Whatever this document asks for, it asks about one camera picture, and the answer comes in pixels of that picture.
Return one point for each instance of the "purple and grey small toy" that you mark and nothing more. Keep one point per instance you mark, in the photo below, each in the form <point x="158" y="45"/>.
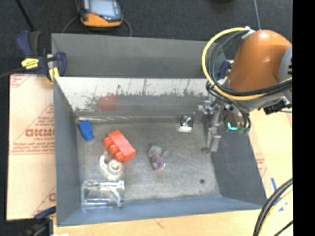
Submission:
<point x="157" y="158"/>

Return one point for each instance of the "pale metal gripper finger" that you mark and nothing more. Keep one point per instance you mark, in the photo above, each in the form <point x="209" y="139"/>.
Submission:
<point x="215" y="138"/>
<point x="205" y="136"/>

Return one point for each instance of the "clear rectangular glass block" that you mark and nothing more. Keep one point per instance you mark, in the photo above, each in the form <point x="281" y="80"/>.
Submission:
<point x="102" y="193"/>

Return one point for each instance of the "black cylinder on white bracket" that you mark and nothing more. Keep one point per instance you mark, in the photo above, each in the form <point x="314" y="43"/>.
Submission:
<point x="272" y="108"/>

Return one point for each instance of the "grey metal bin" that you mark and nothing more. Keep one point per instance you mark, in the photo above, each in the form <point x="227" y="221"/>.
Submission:
<point x="177" y="176"/>

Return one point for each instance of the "red toy building block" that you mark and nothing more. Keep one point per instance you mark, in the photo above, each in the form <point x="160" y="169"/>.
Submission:
<point x="120" y="145"/>

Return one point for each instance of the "blue plastic block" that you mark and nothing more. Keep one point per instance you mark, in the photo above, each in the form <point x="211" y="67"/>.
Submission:
<point x="85" y="130"/>

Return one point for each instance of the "brown cardboard board, red print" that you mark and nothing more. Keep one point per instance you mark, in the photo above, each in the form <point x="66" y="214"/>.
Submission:
<point x="29" y="156"/>

